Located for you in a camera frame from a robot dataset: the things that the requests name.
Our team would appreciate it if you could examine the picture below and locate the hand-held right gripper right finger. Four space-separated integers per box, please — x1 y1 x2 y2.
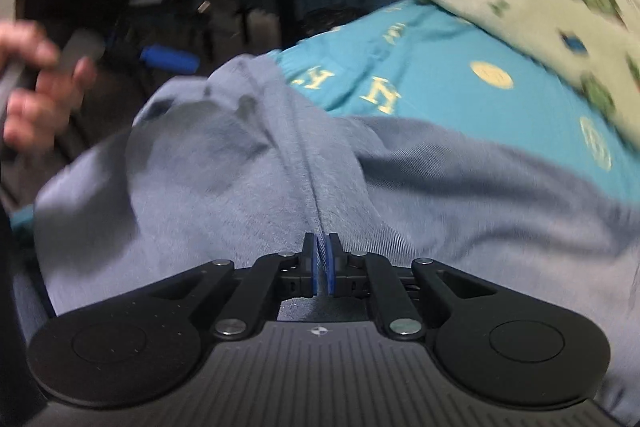
325 232 497 342

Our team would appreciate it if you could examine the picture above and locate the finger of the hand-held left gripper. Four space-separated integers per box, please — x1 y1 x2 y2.
139 44 199 75

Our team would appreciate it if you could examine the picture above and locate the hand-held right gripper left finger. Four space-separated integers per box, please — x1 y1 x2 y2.
165 232 319 342

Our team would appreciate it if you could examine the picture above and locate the grey-blue garment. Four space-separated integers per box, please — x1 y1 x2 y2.
12 54 640 423

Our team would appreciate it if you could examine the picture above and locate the person's left hand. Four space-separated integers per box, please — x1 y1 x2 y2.
0 21 98 154

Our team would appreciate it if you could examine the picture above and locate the teal smiley print bedsheet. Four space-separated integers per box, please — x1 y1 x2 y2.
10 0 640 233

